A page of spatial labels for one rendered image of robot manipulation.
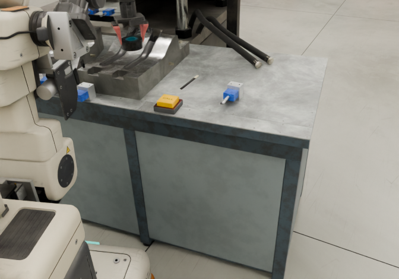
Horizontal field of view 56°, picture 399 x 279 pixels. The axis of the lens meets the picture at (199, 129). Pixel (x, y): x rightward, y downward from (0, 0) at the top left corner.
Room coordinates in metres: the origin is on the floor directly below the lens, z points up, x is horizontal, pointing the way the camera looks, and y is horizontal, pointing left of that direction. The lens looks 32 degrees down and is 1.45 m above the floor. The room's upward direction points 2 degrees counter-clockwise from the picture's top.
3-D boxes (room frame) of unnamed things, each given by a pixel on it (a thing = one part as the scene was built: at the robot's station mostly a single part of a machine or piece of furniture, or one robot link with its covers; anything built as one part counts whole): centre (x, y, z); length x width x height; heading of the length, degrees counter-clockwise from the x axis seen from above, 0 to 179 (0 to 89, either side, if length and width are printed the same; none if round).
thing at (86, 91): (1.24, 0.44, 0.83); 0.13 x 0.05 x 0.05; 155
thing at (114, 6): (2.48, 0.47, 0.87); 0.50 x 0.27 x 0.17; 159
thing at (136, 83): (1.53, 0.25, 0.87); 0.50 x 0.26 x 0.14; 159
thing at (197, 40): (2.57, 0.48, 0.75); 1.30 x 0.84 x 0.06; 69
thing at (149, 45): (1.52, 0.26, 0.92); 0.35 x 0.16 x 0.09; 159
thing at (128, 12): (1.38, 0.24, 1.10); 0.10 x 0.07 x 0.07; 110
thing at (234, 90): (1.22, -0.11, 0.83); 0.13 x 0.05 x 0.05; 150
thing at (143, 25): (1.39, 0.22, 1.02); 0.07 x 0.07 x 0.09; 20
